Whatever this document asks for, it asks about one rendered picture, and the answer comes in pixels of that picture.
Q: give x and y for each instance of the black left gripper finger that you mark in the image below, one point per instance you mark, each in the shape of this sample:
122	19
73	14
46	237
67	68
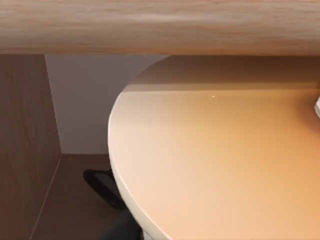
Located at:
122	228

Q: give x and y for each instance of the black rounded block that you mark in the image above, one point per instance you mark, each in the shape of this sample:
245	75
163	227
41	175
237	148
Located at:
102	185

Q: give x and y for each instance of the white ribbed knob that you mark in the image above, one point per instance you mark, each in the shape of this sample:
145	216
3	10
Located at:
318	107

